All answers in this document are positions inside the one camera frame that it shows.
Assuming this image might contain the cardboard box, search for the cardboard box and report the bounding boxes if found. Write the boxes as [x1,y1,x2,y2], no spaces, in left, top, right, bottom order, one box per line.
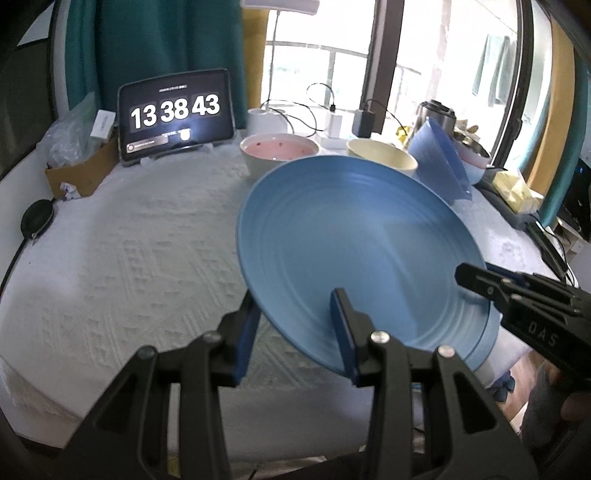
[45,136,122,199]

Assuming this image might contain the white desk lamp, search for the white desk lamp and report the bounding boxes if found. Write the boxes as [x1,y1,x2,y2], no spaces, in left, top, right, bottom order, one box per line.
[240,0,320,137]

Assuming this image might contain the hanging towels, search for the hanging towels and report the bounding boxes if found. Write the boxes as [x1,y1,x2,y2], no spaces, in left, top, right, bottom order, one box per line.
[471,34,513,104]

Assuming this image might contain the small white box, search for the small white box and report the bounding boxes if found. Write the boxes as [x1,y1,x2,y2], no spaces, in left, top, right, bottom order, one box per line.
[90,110,116,141]

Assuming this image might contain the teal curtain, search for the teal curtain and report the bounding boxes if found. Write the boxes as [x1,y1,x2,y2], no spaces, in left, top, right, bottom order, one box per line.
[65,0,247,130]

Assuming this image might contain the white textured tablecloth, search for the white textured tablecloth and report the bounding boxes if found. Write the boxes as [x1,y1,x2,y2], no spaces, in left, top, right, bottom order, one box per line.
[0,138,573,462]

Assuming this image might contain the tablet with clock display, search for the tablet with clock display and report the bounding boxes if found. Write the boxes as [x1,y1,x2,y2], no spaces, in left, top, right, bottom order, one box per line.
[116,68,235,162]

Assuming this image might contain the clear plastic bag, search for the clear plastic bag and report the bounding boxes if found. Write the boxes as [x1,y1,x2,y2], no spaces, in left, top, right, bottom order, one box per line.
[46,92,116,169]

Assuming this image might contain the black charger cable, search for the black charger cable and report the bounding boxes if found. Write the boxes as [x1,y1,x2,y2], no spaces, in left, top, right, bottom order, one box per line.
[307,83,338,112]
[365,99,408,134]

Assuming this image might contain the person's right hand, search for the person's right hand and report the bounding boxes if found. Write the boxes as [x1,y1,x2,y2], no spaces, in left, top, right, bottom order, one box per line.
[556,390,591,422]

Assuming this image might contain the blue cloth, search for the blue cloth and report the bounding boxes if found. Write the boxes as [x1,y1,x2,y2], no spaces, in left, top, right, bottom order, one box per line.
[491,373,516,403]

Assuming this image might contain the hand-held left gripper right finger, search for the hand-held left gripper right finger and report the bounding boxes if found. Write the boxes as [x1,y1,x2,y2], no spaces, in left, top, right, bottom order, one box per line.
[331,288,540,480]

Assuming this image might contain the black round disc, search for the black round disc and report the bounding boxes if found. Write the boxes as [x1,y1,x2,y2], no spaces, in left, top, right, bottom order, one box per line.
[21,199,55,241]

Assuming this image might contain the clear tablet stand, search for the clear tablet stand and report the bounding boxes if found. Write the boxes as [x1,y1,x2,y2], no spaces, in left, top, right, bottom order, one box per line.
[148,141,223,160]

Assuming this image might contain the black charger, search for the black charger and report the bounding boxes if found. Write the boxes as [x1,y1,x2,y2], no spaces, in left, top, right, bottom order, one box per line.
[353,110,375,138]

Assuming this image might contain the blue plate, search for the blue plate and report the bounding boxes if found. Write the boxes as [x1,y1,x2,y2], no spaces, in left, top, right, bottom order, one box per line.
[237,155,502,372]

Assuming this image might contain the steel kettle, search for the steel kettle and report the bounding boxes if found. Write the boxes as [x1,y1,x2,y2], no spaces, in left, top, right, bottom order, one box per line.
[416,99,458,139]

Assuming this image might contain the pastel steel food container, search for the pastel steel food container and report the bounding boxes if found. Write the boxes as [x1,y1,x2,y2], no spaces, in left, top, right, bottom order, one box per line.
[455,138,491,183]

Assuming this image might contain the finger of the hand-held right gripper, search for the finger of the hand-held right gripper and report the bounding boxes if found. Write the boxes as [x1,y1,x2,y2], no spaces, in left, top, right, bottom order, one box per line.
[455,263,515,308]
[486,263,536,283]

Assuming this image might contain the cream bowl with dark outside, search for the cream bowl with dark outside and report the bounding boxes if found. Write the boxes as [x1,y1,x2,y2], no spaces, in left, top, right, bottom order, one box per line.
[346,138,419,178]

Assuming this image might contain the white power strip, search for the white power strip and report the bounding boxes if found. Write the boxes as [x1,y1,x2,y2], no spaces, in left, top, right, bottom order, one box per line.
[318,134,358,149]

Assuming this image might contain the black disc cable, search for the black disc cable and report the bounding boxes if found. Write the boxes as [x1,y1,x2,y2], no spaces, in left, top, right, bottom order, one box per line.
[0,235,29,301]

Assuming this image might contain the black lamp cable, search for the black lamp cable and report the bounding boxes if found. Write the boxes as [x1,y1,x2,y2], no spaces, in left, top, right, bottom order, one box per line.
[261,99,324,137]

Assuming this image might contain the yellow cloth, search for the yellow cloth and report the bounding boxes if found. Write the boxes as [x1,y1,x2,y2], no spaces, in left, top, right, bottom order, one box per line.
[492,168,546,214]

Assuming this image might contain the pink bowl with red spots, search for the pink bowl with red spots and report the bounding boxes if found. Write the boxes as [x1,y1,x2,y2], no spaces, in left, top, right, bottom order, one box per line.
[239,134,320,178]

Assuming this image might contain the yellow curtain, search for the yellow curtain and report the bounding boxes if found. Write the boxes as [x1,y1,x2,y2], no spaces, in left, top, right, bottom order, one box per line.
[242,9,271,130]

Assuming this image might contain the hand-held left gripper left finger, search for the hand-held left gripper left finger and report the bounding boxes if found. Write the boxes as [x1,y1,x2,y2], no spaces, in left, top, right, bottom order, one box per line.
[65,292,263,480]

